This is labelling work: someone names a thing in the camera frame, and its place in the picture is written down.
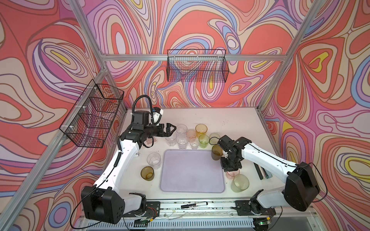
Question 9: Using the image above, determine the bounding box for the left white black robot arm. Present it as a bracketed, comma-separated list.
[81, 123, 176, 224]

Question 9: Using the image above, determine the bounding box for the black wire basket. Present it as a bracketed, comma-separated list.
[166, 48, 229, 83]
[59, 80, 124, 148]

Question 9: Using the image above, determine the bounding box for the clear cup back left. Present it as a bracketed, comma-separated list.
[165, 132, 177, 147]

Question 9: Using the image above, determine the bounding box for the clear cup back centre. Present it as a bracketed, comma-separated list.
[176, 124, 188, 138]

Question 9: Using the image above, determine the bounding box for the black wire basket left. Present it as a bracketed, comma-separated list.
[59, 80, 124, 148]

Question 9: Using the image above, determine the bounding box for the peach transparent cup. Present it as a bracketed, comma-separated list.
[187, 129, 197, 141]

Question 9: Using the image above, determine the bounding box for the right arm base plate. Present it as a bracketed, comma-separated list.
[232, 200, 276, 217]

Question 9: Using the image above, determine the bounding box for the clear cup near tray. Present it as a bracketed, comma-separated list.
[147, 153, 161, 169]

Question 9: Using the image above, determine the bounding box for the clear cup front centre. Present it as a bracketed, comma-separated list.
[176, 136, 188, 150]

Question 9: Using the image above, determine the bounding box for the black white marker pen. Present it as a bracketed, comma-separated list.
[181, 202, 208, 209]

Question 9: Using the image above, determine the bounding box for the bright green cup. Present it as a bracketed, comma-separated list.
[198, 134, 210, 149]

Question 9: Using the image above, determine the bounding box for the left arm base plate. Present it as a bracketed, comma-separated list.
[123, 201, 161, 218]

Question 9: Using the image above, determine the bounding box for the yellow transparent cup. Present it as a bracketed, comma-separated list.
[195, 124, 208, 138]

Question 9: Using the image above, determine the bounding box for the black wire basket back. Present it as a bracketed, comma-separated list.
[166, 48, 229, 83]

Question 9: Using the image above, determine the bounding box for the small clear cup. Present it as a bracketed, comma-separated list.
[189, 138, 199, 150]

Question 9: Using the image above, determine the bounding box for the pale green frosted large cup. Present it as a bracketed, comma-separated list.
[231, 174, 250, 192]

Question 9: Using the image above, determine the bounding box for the lavender plastic tray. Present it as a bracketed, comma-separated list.
[160, 149, 225, 193]

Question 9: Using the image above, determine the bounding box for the dark amber cup left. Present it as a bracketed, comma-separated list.
[140, 166, 155, 181]

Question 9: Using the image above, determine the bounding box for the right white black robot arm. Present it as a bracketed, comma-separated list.
[217, 135, 320, 215]

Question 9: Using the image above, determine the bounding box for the pink patterned card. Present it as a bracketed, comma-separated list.
[144, 137, 157, 147]

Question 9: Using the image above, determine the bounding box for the stapler black cream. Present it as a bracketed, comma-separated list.
[254, 163, 273, 180]

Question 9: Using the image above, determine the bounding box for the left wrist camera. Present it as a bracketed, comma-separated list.
[132, 107, 163, 125]

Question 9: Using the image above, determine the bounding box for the pink transparent cup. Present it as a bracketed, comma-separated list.
[225, 169, 240, 180]

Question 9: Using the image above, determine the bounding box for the dark olive textured cup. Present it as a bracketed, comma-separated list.
[211, 144, 223, 161]

